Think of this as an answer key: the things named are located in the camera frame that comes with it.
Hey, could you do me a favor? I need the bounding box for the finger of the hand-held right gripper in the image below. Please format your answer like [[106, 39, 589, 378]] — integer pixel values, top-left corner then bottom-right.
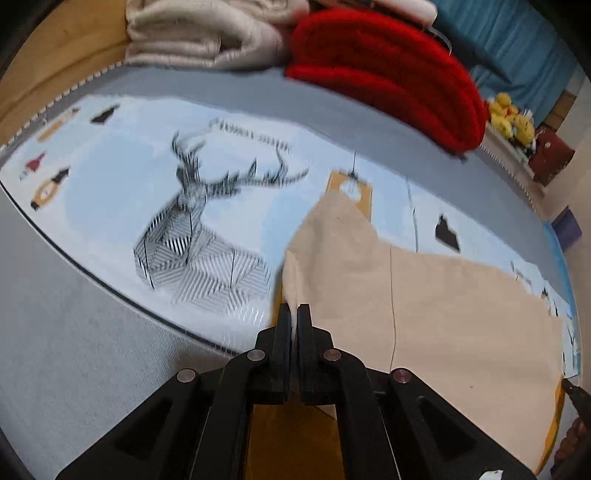
[[560, 377, 591, 409]]

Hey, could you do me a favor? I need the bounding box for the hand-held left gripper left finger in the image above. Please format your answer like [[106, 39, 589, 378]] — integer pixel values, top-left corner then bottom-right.
[[55, 303, 293, 480]]

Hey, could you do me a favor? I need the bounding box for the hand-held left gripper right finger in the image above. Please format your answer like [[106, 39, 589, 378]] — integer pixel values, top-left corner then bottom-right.
[[297, 303, 540, 480]]

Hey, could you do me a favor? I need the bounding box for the beige and orange garment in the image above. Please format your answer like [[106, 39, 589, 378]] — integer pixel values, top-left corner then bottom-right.
[[245, 170, 566, 480]]

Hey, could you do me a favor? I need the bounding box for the purple box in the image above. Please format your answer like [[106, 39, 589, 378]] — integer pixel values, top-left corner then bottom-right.
[[551, 208, 583, 252]]

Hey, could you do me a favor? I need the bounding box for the light blue deer-print blanket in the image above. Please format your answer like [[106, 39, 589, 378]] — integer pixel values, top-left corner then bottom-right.
[[0, 95, 580, 384]]

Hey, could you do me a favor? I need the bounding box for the yellow plush toy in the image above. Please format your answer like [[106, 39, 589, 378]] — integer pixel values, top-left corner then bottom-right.
[[488, 92, 536, 145]]

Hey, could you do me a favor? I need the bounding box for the red knitted blanket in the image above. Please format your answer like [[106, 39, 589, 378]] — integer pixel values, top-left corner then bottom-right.
[[284, 8, 488, 154]]

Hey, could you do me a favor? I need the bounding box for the beige folded comforter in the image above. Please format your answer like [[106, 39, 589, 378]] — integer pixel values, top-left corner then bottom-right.
[[126, 0, 308, 71]]

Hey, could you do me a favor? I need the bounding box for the blue curtain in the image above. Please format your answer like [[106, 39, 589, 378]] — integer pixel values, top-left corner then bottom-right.
[[431, 0, 583, 127]]

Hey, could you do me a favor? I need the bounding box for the wooden bed frame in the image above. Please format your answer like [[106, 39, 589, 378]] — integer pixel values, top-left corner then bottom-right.
[[0, 0, 131, 146]]

